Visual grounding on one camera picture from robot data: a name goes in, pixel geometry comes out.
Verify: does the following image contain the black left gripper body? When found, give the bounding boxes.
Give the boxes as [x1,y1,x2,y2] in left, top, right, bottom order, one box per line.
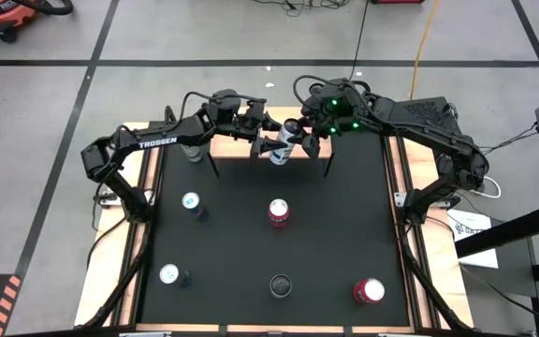
[231,100,269,142]

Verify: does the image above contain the white printed paper sheet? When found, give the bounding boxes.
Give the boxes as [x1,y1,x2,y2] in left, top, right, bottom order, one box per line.
[446,208,500,271]

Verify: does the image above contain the black beam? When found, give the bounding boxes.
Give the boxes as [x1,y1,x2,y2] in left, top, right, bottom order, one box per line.
[454,203,539,259]

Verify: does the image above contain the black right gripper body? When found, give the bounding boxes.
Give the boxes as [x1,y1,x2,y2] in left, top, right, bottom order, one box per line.
[301,79,374,138]

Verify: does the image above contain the white cable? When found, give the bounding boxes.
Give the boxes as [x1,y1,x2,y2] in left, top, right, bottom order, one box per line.
[482,176,503,200]

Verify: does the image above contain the orange shop vacuum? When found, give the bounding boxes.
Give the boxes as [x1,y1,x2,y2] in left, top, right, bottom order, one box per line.
[0,0,75,45]

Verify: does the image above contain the silver can blue print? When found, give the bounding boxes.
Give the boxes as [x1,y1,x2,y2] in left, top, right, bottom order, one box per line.
[269,274,294,300]
[269,118,304,167]

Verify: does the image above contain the tangled black cables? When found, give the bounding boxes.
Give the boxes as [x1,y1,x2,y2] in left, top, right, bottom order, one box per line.
[250,0,351,18]

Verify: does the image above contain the black coiled cable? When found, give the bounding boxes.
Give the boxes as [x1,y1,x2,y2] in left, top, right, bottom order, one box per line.
[346,0,370,95]

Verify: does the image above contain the wooden shelf with black legs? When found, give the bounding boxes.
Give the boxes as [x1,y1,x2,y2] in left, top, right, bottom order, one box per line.
[208,106,335,179]

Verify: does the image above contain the red soda can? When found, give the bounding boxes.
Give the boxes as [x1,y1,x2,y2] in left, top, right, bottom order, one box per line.
[352,277,386,304]
[267,198,292,229]

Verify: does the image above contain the yellow cable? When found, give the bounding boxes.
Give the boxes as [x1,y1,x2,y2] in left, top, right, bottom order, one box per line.
[408,0,442,102]

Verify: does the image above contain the blue slim can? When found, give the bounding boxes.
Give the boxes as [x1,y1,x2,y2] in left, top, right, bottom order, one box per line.
[181,191,210,222]
[158,263,195,289]

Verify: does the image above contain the black table mat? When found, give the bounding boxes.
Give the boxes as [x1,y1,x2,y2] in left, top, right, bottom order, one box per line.
[136,122,414,329]

